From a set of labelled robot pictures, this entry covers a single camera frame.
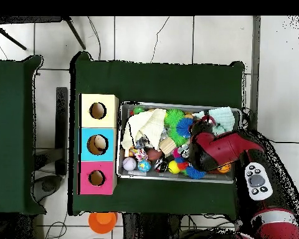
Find small yellow ball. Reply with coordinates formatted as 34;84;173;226
168;159;182;174

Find black tripod legs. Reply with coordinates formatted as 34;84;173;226
0;16;87;50

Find wooden box with three holes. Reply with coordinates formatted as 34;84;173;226
77;93;120;195

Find silver mesh bin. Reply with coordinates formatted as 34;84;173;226
116;101;242;184

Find wooden block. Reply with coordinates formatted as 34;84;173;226
158;137;177;156

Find orange cone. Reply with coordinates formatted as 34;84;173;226
88;212;118;235

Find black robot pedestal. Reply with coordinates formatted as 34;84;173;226
121;212;183;239

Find white baseball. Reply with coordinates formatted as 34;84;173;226
122;156;138;172

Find green spiky ball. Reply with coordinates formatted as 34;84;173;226
164;108;186;129

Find blue spiky ball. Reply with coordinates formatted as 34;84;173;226
176;117;194;139

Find globe print ball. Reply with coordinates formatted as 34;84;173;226
137;159;152;173

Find orange basketball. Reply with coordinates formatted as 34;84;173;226
216;162;232;174

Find cream cloth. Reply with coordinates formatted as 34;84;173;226
121;108;167;151

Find dark green table cloth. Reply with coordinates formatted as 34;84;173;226
69;51;245;217

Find black upright stand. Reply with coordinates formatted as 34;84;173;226
55;87;69;176

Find green cloth covered side table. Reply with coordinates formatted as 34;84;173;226
0;55;47;215

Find grey round stand base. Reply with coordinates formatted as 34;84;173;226
32;175;63;202

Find mint green cloth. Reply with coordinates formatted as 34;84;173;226
192;106;236;136

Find blue fuzzy ball with eyes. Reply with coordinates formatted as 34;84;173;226
184;164;207;180

